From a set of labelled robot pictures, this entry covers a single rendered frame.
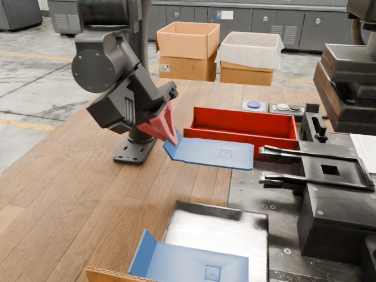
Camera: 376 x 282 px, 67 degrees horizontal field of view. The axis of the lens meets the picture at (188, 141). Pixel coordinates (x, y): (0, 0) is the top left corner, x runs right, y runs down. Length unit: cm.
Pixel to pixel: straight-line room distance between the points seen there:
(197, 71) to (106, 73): 240
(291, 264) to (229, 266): 10
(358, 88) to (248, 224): 26
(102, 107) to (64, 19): 584
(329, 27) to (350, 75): 460
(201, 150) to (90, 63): 24
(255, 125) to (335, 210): 36
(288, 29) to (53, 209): 463
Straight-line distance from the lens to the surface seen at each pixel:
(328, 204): 47
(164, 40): 278
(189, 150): 52
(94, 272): 39
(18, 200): 63
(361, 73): 40
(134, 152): 66
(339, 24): 501
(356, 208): 48
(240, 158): 50
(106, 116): 41
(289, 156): 54
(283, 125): 75
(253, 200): 56
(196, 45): 269
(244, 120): 74
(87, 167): 66
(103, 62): 39
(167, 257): 44
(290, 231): 53
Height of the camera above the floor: 128
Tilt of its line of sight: 32 degrees down
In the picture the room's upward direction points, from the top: straight up
